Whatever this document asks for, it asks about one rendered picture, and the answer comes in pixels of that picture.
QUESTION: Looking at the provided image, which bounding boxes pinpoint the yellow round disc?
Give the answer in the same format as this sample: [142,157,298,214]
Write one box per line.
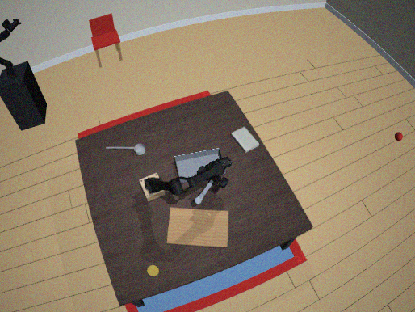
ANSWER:
[147,265,159,276]

